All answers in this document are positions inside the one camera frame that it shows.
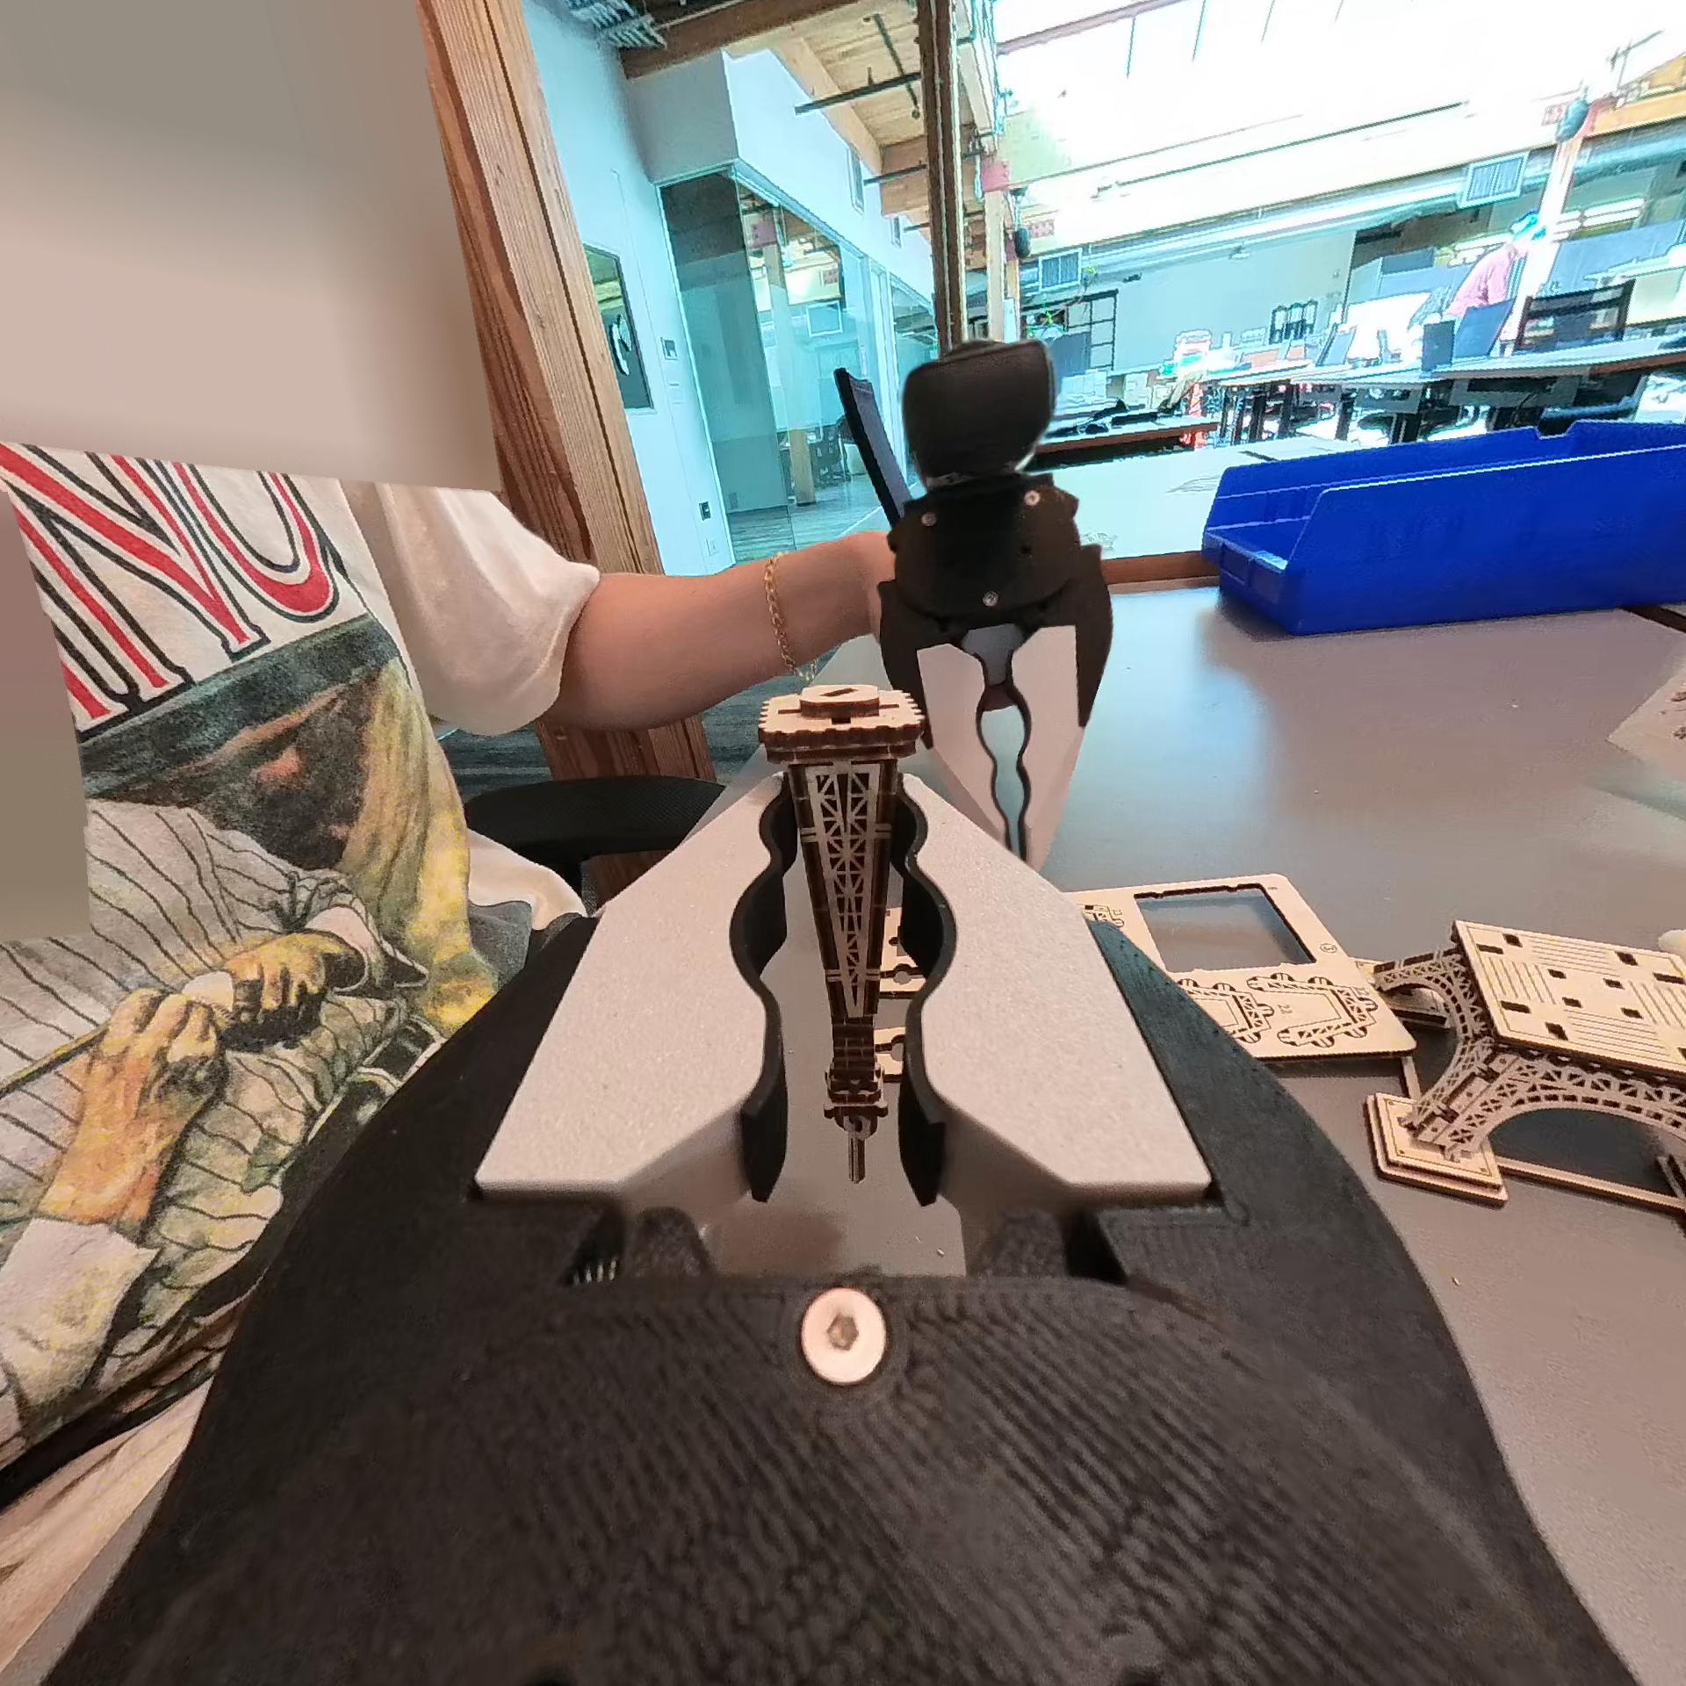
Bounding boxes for person's printed white t-shirt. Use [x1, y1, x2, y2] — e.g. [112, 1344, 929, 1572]
[0, 440, 605, 1635]

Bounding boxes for person's left forearm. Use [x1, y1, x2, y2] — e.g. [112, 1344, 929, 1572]
[546, 540, 811, 733]

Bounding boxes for gold chain bracelet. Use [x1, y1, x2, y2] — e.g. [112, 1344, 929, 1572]
[760, 550, 821, 686]

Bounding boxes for grey desk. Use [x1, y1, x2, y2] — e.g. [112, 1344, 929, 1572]
[580, 580, 1686, 1686]

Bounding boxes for folded paper instruction sheet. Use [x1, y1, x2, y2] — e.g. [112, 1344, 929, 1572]
[1607, 686, 1686, 778]

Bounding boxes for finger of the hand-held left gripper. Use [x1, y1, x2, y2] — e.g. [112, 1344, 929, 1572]
[916, 643, 1016, 851]
[1004, 627, 1094, 875]

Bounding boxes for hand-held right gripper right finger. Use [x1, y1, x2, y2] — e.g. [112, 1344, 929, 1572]
[888, 774, 1214, 1207]

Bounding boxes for black chair armrest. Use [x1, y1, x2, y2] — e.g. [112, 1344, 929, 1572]
[462, 774, 727, 898]

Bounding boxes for person's left hand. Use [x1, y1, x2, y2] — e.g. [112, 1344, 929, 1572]
[796, 531, 900, 652]

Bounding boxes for wooden tower base model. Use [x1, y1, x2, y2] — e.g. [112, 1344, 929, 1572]
[1364, 920, 1686, 1232]

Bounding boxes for black office chair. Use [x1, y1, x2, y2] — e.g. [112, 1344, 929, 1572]
[833, 370, 914, 529]

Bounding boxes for laser-cut wooden puzzle sheet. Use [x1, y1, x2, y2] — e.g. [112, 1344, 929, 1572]
[880, 873, 1417, 1085]

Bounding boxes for wooden tower spire model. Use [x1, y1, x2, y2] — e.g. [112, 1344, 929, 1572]
[756, 682, 923, 1187]

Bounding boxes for grey wood-edged table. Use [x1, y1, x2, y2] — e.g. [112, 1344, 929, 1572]
[1041, 434, 1358, 588]

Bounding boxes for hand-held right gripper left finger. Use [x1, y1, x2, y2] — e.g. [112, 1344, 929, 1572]
[473, 776, 798, 1207]

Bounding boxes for black framed wall picture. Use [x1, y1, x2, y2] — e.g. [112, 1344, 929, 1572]
[584, 244, 656, 413]

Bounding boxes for blue plastic bin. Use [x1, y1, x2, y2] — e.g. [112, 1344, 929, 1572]
[1201, 421, 1686, 637]

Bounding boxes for wooden pillar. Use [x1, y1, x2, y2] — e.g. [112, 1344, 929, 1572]
[418, 0, 719, 898]

